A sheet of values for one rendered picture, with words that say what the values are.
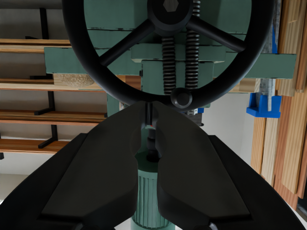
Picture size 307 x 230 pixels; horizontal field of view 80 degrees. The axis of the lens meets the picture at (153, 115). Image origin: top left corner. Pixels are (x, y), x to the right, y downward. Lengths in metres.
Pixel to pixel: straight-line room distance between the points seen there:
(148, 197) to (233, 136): 2.70
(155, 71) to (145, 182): 0.40
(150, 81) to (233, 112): 2.83
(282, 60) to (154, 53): 0.33
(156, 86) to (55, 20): 3.08
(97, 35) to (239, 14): 0.33
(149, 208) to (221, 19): 0.59
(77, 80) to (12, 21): 3.27
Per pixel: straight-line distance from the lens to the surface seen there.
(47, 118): 2.94
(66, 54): 0.50
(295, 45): 1.86
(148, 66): 0.36
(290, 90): 1.85
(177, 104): 0.22
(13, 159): 4.15
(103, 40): 0.47
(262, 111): 1.40
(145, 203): 0.69
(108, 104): 0.80
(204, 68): 0.38
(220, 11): 0.50
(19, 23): 3.67
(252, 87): 0.62
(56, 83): 0.68
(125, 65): 0.46
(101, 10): 0.49
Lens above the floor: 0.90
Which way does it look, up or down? 12 degrees up
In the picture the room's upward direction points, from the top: 179 degrees counter-clockwise
